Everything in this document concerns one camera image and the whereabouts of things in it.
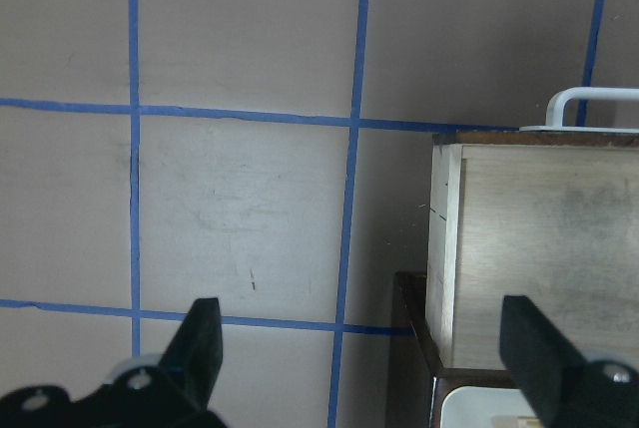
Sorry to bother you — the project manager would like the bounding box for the wooden drawer with white handle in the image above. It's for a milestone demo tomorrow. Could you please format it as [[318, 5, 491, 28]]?
[[425, 87, 638, 369]]

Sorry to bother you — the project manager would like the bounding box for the dark brown wooden cabinet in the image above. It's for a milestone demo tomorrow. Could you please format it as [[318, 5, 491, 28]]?
[[385, 271, 514, 427]]

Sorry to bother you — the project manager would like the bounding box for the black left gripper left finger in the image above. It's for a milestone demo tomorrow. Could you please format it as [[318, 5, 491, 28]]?
[[159, 297, 223, 406]]

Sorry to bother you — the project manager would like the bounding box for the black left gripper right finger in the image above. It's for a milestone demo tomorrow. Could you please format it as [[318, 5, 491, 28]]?
[[499, 295, 586, 426]]

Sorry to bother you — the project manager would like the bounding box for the white plastic tray box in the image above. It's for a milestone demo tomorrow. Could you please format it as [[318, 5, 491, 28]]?
[[439, 386, 542, 428]]

